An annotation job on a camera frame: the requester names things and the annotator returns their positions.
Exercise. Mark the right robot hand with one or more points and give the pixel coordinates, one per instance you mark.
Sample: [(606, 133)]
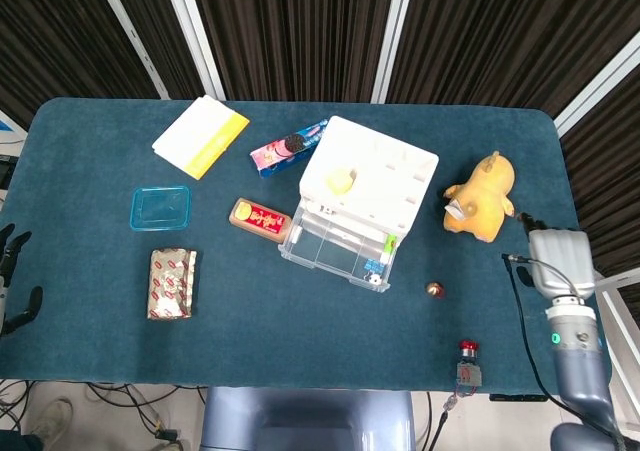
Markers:
[(560, 261)]

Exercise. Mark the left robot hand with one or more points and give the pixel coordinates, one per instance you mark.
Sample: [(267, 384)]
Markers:
[(4, 301)]

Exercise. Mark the clear plastic storage bin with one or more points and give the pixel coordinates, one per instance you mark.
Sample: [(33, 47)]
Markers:
[(320, 251)]

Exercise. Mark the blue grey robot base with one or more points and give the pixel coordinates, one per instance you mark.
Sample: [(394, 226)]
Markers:
[(300, 421)]

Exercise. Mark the white plastic drawer cabinet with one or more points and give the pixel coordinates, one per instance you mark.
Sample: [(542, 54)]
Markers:
[(385, 166)]

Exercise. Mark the dark brown pleated curtain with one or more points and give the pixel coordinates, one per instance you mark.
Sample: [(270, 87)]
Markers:
[(290, 31), (500, 36), (60, 36), (150, 26), (610, 181)]

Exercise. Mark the yellow plush toy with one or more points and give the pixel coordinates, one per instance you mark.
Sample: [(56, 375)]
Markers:
[(482, 201)]

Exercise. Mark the white shoe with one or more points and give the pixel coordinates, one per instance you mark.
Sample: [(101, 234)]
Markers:
[(50, 418)]

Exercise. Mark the red emergency stop button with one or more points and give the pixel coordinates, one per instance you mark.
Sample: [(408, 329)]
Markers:
[(469, 353)]

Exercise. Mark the black bar at table edge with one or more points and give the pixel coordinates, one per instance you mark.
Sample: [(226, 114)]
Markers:
[(515, 397)]

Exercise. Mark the dark trouser leg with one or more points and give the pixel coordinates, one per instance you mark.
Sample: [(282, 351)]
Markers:
[(17, 445)]

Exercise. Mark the gold foil snack pack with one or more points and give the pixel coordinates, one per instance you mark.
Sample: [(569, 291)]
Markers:
[(170, 283)]

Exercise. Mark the green white tube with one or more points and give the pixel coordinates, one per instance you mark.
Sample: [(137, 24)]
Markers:
[(390, 246)]

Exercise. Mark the blue white board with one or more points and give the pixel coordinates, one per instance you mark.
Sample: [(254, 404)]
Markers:
[(10, 126)]

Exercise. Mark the blue plastic lid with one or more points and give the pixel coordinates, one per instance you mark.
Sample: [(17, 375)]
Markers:
[(160, 208)]

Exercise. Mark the small blue white toy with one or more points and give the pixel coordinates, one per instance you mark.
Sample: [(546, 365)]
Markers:
[(372, 265)]

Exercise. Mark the small soccer ball toy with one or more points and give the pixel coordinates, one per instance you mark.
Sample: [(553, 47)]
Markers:
[(372, 279)]

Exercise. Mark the yellow sticky note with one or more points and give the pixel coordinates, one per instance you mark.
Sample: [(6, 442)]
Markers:
[(340, 181)]

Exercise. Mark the teal table cloth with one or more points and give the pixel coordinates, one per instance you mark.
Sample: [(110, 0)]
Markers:
[(250, 321)]

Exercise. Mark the brown drink bottle red label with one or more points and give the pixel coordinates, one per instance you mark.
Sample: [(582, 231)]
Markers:
[(260, 219)]

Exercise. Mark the blue pink cookie box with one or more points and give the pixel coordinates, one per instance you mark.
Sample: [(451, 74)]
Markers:
[(287, 148)]

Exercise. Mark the white metal frame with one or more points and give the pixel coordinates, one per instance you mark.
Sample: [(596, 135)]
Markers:
[(620, 291)]

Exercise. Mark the white frame post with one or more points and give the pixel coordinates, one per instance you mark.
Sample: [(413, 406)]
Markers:
[(132, 33), (600, 88), (395, 36), (192, 31)]

